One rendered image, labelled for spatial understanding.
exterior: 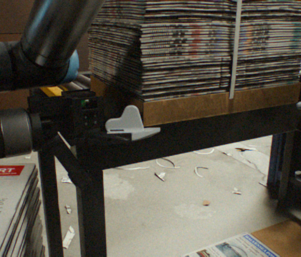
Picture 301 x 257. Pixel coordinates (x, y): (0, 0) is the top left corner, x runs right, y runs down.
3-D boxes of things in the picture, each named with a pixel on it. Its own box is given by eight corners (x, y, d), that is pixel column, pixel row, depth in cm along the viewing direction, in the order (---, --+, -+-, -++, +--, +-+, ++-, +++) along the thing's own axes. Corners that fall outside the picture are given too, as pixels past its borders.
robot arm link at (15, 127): (7, 165, 52) (1, 148, 59) (38, 159, 54) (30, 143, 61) (0, 116, 50) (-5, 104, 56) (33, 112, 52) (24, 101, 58)
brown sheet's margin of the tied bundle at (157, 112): (142, 127, 60) (142, 102, 58) (90, 93, 84) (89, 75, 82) (217, 115, 67) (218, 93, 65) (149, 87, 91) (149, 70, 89)
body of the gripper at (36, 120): (108, 95, 56) (30, 104, 51) (110, 145, 59) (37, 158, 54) (93, 87, 63) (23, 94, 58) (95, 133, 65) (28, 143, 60)
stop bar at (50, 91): (60, 110, 72) (60, 100, 72) (26, 77, 109) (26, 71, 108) (76, 108, 74) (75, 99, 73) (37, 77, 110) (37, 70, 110)
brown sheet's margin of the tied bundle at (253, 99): (242, 112, 69) (244, 90, 68) (169, 85, 93) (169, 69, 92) (299, 102, 76) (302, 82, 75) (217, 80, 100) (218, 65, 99)
